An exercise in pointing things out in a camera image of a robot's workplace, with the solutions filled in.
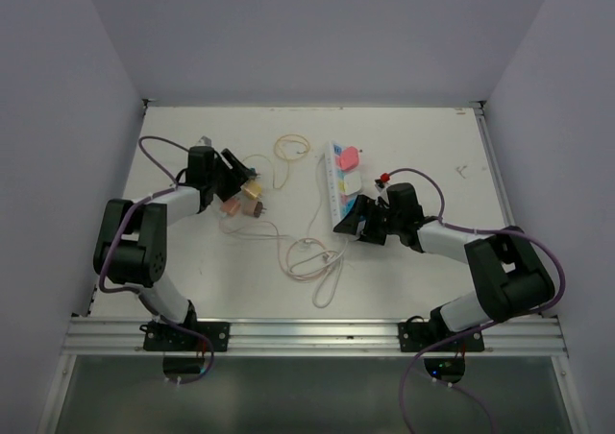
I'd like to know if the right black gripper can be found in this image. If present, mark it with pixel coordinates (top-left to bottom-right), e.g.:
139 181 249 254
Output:
336 197 402 249

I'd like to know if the white power strip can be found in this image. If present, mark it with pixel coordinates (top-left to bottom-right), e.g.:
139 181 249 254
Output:
323 141 361 227

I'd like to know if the yellow charger plug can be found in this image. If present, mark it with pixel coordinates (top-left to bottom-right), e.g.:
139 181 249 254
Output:
242 181 262 200

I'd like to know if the salmon pink charger plug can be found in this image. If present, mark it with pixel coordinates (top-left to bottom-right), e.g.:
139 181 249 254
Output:
220 197 241 218

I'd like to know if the brown pink charger plug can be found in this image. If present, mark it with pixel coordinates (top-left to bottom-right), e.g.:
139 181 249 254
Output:
241 199 266 219

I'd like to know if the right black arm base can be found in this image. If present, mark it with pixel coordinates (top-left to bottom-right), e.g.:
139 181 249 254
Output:
397 316 485 353

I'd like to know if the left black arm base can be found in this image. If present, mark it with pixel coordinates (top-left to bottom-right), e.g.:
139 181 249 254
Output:
139 321 231 353

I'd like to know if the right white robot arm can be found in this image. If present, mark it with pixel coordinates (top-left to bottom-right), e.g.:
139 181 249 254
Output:
332 182 555 350

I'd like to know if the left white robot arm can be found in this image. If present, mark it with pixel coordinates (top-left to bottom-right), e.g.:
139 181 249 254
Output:
93 146 257 350

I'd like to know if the white flat plug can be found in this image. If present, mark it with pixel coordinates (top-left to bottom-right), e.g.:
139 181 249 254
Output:
343 171 363 196

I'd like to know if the pink flat plug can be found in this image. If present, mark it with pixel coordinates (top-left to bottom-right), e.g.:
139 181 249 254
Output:
335 146 359 172

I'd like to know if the white power strip cord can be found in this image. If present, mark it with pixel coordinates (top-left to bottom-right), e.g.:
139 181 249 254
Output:
310 236 350 309

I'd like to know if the pink usb cable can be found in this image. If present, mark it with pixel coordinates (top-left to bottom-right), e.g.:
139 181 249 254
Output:
218 212 345 284

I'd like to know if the white usb cable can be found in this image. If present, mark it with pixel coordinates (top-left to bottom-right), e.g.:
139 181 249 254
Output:
220 157 328 243

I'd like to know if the yellow usb cable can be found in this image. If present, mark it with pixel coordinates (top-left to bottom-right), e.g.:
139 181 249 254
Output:
272 133 312 190

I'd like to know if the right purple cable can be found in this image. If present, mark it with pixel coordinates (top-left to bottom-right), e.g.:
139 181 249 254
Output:
383 166 566 434

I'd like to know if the aluminium frame rail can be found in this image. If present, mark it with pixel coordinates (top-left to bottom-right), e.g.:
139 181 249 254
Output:
61 316 568 357

